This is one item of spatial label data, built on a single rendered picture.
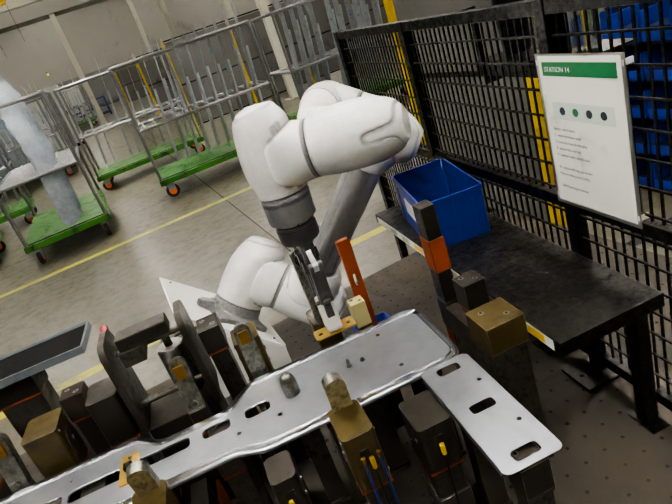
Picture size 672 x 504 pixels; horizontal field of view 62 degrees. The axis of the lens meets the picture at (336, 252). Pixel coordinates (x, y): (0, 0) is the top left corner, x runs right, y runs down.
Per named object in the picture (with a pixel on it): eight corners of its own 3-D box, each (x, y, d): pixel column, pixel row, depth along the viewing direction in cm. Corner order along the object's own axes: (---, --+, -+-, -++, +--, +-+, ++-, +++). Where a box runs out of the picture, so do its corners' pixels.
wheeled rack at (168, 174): (168, 201, 746) (106, 68, 676) (162, 187, 835) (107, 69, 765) (296, 148, 787) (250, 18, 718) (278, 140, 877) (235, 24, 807)
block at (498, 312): (521, 473, 115) (486, 330, 101) (499, 449, 122) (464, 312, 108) (554, 456, 116) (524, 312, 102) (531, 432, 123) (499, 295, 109)
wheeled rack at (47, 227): (119, 233, 675) (44, 89, 605) (35, 269, 647) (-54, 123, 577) (110, 205, 841) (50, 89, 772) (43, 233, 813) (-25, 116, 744)
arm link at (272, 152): (247, 209, 96) (319, 191, 92) (212, 122, 90) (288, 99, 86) (263, 187, 105) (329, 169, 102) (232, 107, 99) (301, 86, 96)
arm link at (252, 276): (221, 286, 189) (246, 227, 187) (271, 307, 190) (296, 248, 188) (210, 294, 173) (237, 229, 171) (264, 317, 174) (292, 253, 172)
